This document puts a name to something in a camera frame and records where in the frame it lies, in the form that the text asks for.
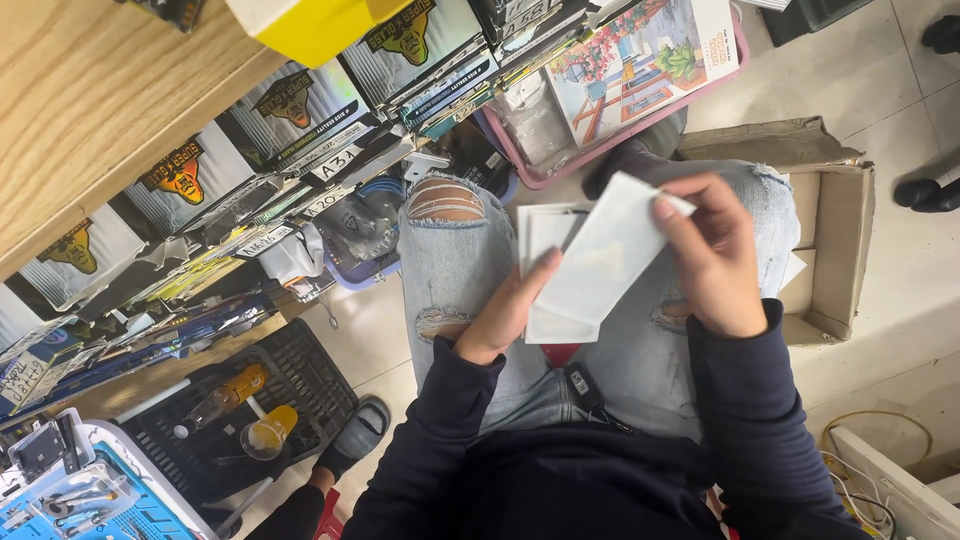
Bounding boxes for stack of white packets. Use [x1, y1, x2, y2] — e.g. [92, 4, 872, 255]
[516, 201, 603, 345]

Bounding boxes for black plastic crate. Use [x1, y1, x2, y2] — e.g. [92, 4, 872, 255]
[118, 317, 362, 520]

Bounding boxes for blue work mat with tools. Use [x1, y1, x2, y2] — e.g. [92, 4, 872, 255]
[0, 420, 219, 540]

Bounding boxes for white board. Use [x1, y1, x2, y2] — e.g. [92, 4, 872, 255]
[828, 424, 960, 540]

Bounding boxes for bottle with orange liquid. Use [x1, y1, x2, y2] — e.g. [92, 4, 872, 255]
[172, 363, 272, 441]

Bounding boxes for white packet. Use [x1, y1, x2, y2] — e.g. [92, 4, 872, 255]
[528, 171, 699, 329]

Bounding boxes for clear plastic tool box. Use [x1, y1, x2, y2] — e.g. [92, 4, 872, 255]
[28, 460, 141, 540]

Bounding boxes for black car key fob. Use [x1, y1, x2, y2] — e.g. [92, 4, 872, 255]
[562, 362, 636, 436]

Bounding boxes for open cardboard box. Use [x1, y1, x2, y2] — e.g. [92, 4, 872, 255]
[674, 115, 877, 348]

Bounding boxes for rack of screen protector packets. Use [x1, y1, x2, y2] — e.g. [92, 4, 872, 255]
[0, 0, 601, 429]

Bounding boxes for box with painted picture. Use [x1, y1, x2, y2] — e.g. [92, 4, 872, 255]
[543, 0, 741, 149]

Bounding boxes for person's dark navy sweater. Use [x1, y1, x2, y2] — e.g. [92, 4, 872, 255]
[442, 423, 725, 540]

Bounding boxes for yellow cable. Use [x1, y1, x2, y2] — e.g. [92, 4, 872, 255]
[820, 409, 936, 530]

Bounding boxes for clear plastic bags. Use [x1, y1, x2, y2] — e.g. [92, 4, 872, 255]
[493, 69, 580, 172]

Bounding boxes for yellow box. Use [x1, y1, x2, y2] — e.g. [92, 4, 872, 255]
[224, 0, 415, 70]

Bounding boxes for dark plastic bin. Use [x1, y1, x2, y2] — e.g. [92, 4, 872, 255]
[759, 0, 876, 48]

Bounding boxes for pink plastic basket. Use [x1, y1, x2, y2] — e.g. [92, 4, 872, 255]
[478, 6, 752, 192]

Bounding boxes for person's ripped blue jeans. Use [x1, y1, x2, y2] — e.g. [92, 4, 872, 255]
[396, 138, 804, 445]

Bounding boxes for person's right hand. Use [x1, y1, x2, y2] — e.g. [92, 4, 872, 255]
[650, 173, 771, 340]

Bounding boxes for clear cup with orange drink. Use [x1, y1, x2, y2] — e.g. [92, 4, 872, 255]
[239, 404, 300, 462]

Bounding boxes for person's left hand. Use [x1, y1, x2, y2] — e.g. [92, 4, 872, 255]
[453, 247, 564, 367]

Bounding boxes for wooden counter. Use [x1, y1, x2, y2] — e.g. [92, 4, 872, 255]
[0, 0, 291, 283]

